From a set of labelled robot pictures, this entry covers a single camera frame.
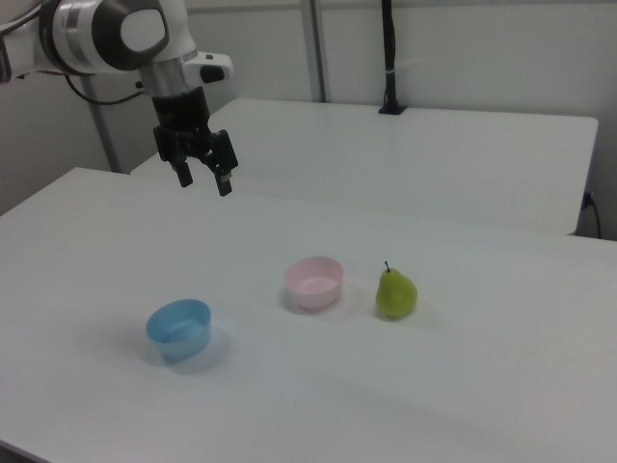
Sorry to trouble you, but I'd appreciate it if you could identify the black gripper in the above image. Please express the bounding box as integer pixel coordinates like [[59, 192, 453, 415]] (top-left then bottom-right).
[[150, 88, 241, 198]]

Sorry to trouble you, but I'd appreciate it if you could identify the green pear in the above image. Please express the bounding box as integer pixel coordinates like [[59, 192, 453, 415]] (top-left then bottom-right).
[[375, 260, 418, 320]]

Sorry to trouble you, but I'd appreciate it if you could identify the pink plastic bowl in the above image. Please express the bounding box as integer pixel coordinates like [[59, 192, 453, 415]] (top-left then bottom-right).
[[282, 256, 345, 311]]

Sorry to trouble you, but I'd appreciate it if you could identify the blue plastic bowl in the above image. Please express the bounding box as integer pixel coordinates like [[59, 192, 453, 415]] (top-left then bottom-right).
[[146, 298, 213, 361]]

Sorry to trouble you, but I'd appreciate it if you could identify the white side table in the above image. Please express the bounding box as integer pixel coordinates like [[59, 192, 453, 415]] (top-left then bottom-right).
[[129, 97, 600, 236]]

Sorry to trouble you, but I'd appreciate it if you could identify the grey partition post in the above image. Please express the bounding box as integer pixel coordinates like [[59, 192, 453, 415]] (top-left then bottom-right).
[[81, 74, 122, 174], [300, 0, 335, 103]]

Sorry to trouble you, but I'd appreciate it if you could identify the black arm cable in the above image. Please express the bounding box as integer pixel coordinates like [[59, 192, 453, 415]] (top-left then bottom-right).
[[62, 71, 148, 106]]

